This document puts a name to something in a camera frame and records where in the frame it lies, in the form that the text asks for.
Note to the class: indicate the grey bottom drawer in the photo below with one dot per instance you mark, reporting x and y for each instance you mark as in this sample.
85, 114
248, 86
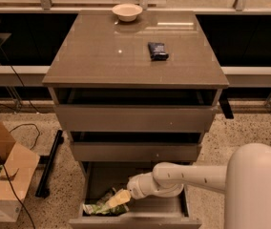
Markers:
147, 213

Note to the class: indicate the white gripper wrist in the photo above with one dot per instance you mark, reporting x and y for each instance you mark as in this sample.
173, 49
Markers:
137, 187

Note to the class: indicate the grey drawer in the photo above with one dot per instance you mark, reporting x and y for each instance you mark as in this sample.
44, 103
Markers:
129, 146
135, 110
147, 213

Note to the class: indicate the black table leg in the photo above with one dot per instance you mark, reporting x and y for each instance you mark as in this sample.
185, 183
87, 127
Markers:
225, 106

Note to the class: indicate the white bowl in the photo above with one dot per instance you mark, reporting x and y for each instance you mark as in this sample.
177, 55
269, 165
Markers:
127, 12

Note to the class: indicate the dark blue snack bag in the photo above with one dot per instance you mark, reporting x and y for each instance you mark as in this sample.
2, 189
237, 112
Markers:
157, 51

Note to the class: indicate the grey middle drawer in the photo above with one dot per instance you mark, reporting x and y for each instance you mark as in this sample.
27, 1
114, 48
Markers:
129, 146

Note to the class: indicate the grey drawer cabinet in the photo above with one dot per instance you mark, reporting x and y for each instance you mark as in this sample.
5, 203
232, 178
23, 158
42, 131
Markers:
102, 52

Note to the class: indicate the green jalapeno chip bag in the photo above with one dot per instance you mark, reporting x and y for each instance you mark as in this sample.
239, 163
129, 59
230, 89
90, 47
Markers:
100, 208

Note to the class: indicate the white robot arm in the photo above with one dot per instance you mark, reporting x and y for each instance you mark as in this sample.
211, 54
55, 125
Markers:
245, 182

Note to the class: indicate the black metal bar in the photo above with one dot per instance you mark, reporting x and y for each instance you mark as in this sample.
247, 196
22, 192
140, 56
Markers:
47, 161

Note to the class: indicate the brown cardboard box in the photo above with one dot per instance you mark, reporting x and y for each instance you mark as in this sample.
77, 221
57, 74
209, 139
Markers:
17, 166

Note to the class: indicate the grey top drawer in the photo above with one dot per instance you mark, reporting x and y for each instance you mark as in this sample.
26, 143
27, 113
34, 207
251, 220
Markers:
135, 110

